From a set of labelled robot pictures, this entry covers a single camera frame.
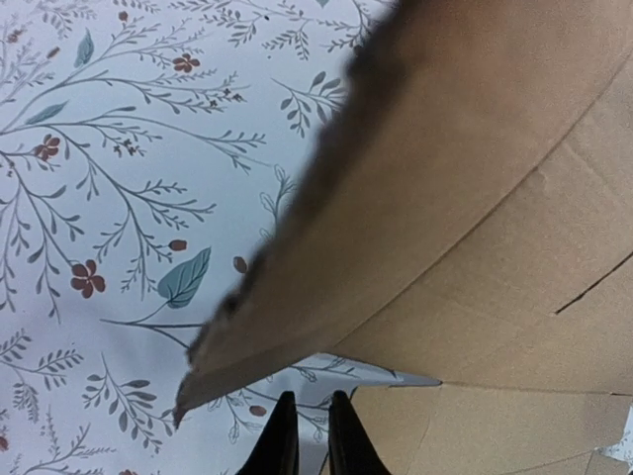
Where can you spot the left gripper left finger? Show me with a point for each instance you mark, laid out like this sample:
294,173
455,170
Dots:
277,450

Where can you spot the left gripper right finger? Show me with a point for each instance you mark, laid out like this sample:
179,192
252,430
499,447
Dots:
350,450

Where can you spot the brown cardboard box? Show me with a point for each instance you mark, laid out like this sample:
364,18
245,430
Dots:
466,217

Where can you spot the floral patterned table mat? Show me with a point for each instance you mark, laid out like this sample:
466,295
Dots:
147,149

